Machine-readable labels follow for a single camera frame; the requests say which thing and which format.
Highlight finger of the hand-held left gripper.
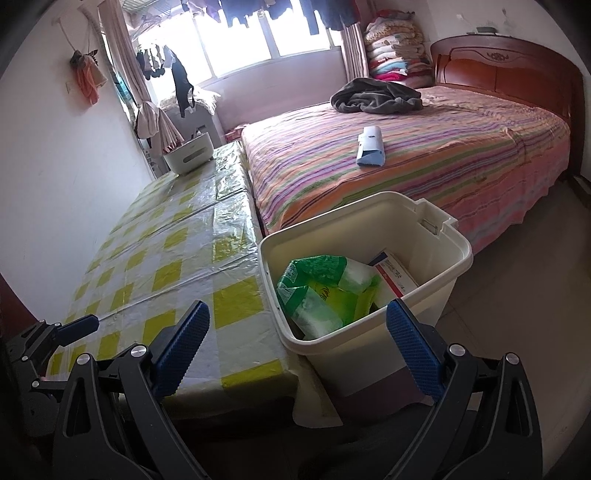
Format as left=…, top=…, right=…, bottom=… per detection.
left=46, top=315, right=100, bottom=347

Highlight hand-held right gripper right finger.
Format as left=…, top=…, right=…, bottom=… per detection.
left=385, top=298, right=543, bottom=480

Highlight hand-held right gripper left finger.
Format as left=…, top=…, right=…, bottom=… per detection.
left=52, top=300, right=211, bottom=480

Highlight white red medicine box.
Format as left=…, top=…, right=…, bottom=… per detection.
left=368, top=249, right=419, bottom=308

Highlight green tissue pack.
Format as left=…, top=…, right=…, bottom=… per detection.
left=276, top=255, right=383, bottom=340

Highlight white plastic bin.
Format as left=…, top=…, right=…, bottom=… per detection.
left=257, top=191, right=474, bottom=398

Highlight yellow checked tablecloth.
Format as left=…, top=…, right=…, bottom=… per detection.
left=44, top=141, right=342, bottom=428

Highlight striped bed sheet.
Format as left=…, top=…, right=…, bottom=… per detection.
left=241, top=85, right=571, bottom=259

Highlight white plastic basket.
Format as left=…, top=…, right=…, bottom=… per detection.
left=163, top=131, right=215, bottom=175

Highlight blue white box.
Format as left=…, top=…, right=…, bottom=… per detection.
left=355, top=126, right=385, bottom=168

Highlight beige tied curtain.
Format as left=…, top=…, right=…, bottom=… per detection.
left=99, top=0, right=185, bottom=153

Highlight white washing machine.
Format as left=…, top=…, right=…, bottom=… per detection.
left=161, top=99, right=223, bottom=148

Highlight white lace cover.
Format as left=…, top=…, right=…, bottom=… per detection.
left=191, top=88, right=222, bottom=116

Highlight grey blanket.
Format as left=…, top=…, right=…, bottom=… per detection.
left=330, top=78, right=423, bottom=114

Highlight dark hanging garment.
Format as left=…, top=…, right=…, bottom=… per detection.
left=171, top=46, right=195, bottom=118

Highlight small hanging clothes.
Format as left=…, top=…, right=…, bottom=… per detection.
left=136, top=44, right=176, bottom=79

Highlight wooden headboard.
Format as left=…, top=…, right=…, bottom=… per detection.
left=429, top=34, right=585, bottom=176

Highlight stack of folded quilts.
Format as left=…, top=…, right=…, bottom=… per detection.
left=362, top=16, right=432, bottom=88

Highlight pink window curtain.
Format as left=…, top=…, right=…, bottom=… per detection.
left=342, top=21, right=370, bottom=82

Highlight row of dark hanging clothes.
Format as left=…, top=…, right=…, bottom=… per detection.
left=185, top=0, right=356, bottom=35

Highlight pink cloth on wall hook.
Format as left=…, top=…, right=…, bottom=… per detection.
left=69, top=48, right=108, bottom=106

